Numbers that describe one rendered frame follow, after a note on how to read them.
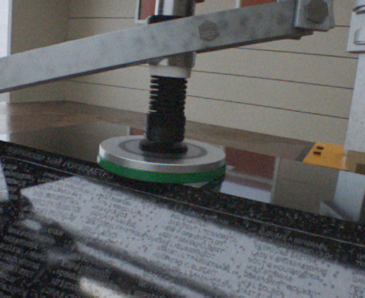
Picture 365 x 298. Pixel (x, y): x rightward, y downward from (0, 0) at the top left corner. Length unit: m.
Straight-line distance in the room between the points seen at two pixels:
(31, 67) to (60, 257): 0.29
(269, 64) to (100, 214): 6.40
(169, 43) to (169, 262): 0.31
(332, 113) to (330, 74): 0.64
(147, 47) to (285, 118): 6.28
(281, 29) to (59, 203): 0.43
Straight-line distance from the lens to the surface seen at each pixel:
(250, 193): 0.53
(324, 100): 6.65
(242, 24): 0.56
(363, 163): 1.09
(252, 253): 0.48
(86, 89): 9.07
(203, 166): 0.55
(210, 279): 0.47
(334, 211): 0.52
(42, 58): 0.60
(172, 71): 0.58
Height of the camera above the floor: 1.03
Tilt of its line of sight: 13 degrees down
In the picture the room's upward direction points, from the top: 5 degrees clockwise
